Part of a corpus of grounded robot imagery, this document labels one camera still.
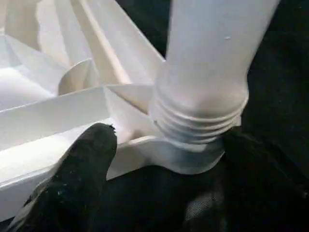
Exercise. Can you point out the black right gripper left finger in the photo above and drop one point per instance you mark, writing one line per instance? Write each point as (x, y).
(72, 188)

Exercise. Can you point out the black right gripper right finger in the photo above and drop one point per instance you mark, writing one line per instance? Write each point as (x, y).
(265, 193)

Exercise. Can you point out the white plastic table top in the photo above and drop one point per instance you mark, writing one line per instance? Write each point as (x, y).
(72, 108)

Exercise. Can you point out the white plastic table leg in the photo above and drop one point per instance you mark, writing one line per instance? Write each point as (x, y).
(207, 48)

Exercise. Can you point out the black mat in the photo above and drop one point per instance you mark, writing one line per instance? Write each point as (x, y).
(277, 96)

